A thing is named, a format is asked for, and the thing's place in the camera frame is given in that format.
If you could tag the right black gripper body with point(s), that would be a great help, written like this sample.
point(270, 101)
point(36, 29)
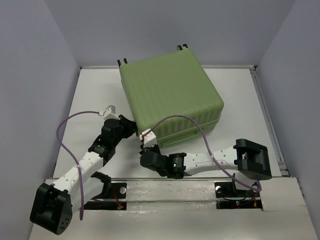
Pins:
point(154, 149)

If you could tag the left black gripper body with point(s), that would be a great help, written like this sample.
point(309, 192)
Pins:
point(125, 130)

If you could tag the green suitcase with blue lining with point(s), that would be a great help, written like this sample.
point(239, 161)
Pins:
point(171, 93)

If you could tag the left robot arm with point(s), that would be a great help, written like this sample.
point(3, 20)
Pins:
point(54, 204)

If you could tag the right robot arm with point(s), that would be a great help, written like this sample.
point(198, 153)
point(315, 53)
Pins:
point(246, 163)

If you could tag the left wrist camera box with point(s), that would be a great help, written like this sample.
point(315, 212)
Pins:
point(110, 113)

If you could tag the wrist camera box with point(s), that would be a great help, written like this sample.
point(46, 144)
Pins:
point(110, 113)
point(148, 139)

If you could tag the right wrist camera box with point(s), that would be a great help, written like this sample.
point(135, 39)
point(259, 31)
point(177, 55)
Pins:
point(148, 139)

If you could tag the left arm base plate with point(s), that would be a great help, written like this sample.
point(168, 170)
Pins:
point(112, 198)

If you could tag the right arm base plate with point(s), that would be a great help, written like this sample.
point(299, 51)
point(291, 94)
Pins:
point(227, 197)

